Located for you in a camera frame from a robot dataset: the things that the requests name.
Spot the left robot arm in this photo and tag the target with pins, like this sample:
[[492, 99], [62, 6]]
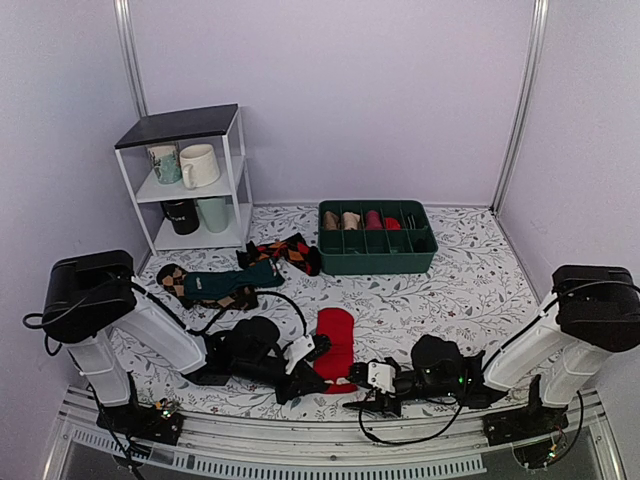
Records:
[[88, 295]]

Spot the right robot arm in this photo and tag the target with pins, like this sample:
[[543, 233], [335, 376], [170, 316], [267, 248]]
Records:
[[591, 313]]

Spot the brown argyle sock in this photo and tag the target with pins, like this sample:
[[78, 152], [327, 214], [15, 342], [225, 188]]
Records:
[[171, 279]]

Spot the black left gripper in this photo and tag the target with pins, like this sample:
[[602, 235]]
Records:
[[298, 386]]

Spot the beige rolled sock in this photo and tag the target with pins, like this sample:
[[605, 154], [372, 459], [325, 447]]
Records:
[[351, 221]]

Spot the aluminium corner post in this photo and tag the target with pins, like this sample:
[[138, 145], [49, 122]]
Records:
[[531, 68], [126, 36]]

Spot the teal patterned mug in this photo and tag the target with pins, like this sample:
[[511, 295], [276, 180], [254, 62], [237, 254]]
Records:
[[165, 163]]

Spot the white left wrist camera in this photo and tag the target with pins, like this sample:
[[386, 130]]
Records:
[[297, 351]]

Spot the maroon rolled sock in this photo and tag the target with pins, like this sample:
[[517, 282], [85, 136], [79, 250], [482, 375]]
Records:
[[373, 220]]

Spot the black orange argyle sock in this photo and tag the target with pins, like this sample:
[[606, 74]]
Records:
[[293, 250]]

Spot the dark teal sock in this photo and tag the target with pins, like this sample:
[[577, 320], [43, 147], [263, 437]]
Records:
[[201, 286]]

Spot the aluminium front rail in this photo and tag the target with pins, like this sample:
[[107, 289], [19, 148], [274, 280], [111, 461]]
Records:
[[222, 447]]

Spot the right aluminium corner post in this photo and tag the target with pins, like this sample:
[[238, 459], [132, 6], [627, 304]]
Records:
[[531, 68]]

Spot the tan rolled sock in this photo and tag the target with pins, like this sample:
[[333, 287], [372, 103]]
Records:
[[331, 221]]

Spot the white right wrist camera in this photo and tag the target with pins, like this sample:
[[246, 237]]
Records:
[[381, 377]]

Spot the floral table cloth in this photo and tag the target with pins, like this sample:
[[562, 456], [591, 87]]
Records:
[[474, 294]]

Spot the black mug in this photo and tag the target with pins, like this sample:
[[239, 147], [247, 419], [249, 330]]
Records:
[[182, 215]]

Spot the green divided organizer box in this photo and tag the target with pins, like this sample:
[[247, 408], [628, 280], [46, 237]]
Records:
[[359, 252]]

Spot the cream mug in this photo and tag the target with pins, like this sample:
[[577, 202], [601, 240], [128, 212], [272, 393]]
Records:
[[199, 166]]

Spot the red sock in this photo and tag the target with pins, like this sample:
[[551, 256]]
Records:
[[392, 224], [338, 325]]

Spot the red rolled sock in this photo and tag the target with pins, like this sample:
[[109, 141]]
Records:
[[392, 224]]

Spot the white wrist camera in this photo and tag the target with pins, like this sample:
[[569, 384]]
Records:
[[297, 351], [381, 377]]

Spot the white shelf rack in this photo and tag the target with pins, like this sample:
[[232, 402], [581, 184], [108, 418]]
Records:
[[221, 126]]

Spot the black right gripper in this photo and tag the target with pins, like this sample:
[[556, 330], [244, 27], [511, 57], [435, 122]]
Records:
[[386, 407]]

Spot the mint green mug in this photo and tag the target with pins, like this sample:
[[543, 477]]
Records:
[[214, 213]]

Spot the left aluminium corner post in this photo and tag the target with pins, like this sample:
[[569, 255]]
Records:
[[126, 36]]

